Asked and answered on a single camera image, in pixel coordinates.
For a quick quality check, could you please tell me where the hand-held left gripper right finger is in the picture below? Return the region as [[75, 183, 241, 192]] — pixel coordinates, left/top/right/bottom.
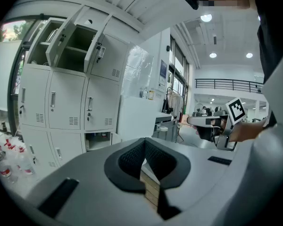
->
[[145, 137, 191, 221]]

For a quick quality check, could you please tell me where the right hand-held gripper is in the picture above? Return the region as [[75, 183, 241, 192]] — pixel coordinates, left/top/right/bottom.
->
[[187, 97, 248, 152]]

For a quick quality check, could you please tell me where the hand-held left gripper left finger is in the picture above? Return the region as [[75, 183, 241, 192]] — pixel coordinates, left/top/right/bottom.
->
[[104, 137, 146, 194]]

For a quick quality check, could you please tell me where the grey metal locker cabinet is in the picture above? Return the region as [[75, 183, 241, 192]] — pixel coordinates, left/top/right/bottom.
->
[[18, 5, 131, 173]]

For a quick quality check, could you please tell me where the person's right forearm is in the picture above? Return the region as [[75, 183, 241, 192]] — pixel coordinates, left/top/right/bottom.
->
[[228, 119, 274, 144]]

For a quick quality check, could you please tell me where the white wheeled cabinet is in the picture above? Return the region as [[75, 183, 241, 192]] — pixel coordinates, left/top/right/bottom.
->
[[117, 95, 165, 142]]

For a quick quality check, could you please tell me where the clothes rack with garments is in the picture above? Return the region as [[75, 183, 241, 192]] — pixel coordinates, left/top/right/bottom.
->
[[165, 86, 184, 119]]

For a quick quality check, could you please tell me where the grey metal desk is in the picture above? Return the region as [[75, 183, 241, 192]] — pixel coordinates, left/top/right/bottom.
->
[[152, 112, 180, 143]]

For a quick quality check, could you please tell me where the wooden platform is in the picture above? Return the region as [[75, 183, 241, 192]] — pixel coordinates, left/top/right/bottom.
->
[[140, 166, 161, 208]]

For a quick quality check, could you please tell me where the black balcony railing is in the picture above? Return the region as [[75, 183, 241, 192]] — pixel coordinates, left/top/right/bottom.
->
[[194, 78, 265, 94]]

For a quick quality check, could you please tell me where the person's black shirt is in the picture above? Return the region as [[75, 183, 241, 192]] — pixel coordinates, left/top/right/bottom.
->
[[256, 0, 283, 129]]

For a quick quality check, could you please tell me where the clear glass jar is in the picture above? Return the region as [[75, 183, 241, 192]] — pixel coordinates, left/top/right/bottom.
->
[[46, 28, 59, 43]]

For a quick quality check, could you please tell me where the blue wall poster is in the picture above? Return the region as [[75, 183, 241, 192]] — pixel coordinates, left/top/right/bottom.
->
[[159, 59, 168, 86]]

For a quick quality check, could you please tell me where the white shoulder strap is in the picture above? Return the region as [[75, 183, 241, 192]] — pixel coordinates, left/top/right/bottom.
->
[[261, 43, 283, 127]]

